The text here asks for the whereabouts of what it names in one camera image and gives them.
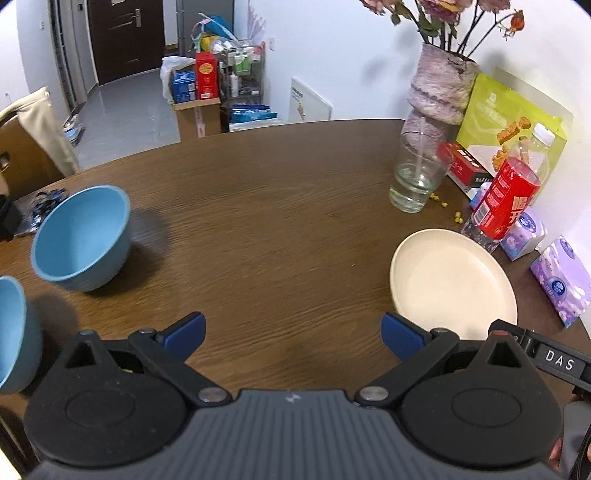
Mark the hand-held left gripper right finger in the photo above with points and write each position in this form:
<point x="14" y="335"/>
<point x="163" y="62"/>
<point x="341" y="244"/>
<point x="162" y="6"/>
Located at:
<point x="401" y="334"/>

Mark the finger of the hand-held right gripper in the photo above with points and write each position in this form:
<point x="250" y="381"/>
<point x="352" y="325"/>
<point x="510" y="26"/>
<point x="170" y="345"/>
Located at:
<point x="519" y="336"/>

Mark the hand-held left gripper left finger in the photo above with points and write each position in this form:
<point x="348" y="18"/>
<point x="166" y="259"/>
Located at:
<point x="187" y="334"/>

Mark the cream plate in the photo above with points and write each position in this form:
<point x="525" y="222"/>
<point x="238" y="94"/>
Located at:
<point x="450" y="281"/>

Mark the blue ribbed bowl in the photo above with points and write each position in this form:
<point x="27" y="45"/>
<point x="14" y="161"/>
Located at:
<point x="81" y="237"/>
<point x="11" y="332"/>

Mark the person's right hand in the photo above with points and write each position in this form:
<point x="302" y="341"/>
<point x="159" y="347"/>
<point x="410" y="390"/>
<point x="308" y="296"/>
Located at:
<point x="556" y="454"/>

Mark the large purple tissue pack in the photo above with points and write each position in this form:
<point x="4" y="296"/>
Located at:
<point x="565" y="281"/>

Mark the small purple tissue pack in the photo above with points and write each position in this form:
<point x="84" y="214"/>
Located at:
<point x="524" y="233"/>

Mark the red label bottle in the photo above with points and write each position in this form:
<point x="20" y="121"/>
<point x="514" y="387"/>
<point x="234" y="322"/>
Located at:
<point x="508" y="198"/>

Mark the scattered yellow crumbs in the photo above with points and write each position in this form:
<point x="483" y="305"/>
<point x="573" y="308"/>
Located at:
<point x="445" y="203"/>

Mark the drinking glass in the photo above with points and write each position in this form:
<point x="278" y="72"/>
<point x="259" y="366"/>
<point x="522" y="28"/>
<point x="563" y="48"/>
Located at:
<point x="418" y="180"/>

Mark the flat red carton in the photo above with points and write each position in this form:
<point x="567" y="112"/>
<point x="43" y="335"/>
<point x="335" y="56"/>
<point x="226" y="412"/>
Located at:
<point x="466" y="164"/>

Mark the white straw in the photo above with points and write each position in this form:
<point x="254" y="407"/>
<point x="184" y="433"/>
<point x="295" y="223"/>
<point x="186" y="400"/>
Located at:
<point x="420" y="147"/>

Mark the black cup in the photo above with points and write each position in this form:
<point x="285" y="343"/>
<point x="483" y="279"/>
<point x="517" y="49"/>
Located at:
<point x="8" y="217"/>

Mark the cardboard box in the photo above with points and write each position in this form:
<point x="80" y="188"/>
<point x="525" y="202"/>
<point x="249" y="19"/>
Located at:
<point x="198" y="120"/>

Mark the green snack bag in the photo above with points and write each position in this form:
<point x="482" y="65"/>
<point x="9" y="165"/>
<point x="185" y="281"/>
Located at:
<point x="498" y="110"/>

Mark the blue packets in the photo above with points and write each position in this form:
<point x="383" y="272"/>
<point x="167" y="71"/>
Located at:
<point x="251" y="114"/>

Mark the wooden chair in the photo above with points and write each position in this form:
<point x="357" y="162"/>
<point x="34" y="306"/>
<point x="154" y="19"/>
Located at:
<point x="25" y="161"/>

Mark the blue carton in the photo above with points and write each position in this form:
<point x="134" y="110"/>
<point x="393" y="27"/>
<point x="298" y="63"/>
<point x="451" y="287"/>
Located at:
<point x="184" y="86"/>

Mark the mottled vase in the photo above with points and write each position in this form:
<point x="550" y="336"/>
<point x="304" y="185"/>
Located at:
<point x="441" y="87"/>

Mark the beige cloth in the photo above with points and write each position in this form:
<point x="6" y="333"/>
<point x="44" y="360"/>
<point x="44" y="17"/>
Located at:
<point x="44" y="129"/>

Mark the white board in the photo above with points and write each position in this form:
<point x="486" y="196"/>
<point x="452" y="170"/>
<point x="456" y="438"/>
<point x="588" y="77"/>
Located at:
<point x="309" y="99"/>

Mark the tall red carton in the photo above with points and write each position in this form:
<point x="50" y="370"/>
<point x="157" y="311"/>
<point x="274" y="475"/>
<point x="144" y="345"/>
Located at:
<point x="207" y="76"/>

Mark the white plastic bag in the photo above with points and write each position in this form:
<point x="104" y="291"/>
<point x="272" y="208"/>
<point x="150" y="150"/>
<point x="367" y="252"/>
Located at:
<point x="173" y="67"/>

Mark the dark door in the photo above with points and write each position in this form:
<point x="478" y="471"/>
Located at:
<point x="124" y="41"/>

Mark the blue bag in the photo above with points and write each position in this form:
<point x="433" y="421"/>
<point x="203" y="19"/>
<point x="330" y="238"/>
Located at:
<point x="217" y="30"/>

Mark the dried rose bouquet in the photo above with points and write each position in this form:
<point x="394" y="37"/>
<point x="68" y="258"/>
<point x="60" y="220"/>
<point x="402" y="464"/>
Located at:
<point x="438" y="18"/>

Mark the grey refrigerator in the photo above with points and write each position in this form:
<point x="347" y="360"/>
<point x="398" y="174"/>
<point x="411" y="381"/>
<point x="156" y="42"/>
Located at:
<point x="203" y="9"/>

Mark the purple wall sticker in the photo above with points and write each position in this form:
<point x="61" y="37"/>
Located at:
<point x="256" y="21"/>

